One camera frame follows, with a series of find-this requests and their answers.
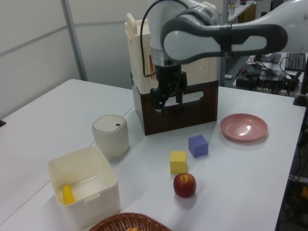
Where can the black monitor base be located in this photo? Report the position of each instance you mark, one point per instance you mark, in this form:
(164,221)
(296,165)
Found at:
(268,58)

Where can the red toy apple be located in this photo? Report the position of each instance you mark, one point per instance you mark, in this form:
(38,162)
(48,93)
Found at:
(184,185)

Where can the yellow foam cube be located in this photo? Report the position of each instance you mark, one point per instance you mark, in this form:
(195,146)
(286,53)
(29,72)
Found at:
(178,162)

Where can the pink plastic plate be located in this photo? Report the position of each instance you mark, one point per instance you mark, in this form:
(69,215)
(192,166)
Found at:
(243,127)

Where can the purple foam cube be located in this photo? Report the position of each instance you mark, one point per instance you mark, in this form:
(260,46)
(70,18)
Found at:
(197,146)

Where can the black keyboard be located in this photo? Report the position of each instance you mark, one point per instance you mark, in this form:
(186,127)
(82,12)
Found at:
(295,62)

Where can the white grey Franka robot arm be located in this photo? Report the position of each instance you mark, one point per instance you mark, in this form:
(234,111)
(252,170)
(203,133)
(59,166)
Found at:
(192,41)

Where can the dark brown wooden crate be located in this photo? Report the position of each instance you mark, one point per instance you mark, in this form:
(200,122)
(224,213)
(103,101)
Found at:
(192,113)

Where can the cream square plastic bin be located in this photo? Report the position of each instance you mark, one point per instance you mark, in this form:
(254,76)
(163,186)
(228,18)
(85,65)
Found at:
(96,192)

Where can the white lidded round canister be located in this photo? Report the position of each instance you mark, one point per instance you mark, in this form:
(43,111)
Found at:
(110,137)

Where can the orange striped toy bread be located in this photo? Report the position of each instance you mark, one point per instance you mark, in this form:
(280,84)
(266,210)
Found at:
(134,229)

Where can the yellow object under table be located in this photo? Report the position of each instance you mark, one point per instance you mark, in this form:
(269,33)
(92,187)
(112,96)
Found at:
(304,193)

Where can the black clamp pole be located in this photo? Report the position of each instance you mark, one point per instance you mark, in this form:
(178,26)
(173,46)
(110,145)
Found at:
(303,91)

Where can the cream plastic toy cabinet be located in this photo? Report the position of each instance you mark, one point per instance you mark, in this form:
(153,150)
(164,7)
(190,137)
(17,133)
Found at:
(138,60)

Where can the black object at table edge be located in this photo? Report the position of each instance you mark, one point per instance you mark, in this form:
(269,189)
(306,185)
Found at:
(2,123)

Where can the yellow toy banana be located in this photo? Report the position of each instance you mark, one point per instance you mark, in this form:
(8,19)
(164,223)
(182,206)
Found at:
(68,195)

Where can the brown wicker basket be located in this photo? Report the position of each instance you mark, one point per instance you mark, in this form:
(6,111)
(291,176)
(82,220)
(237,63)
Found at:
(113,223)

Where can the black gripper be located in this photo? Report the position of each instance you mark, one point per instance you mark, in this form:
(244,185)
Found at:
(169,77)

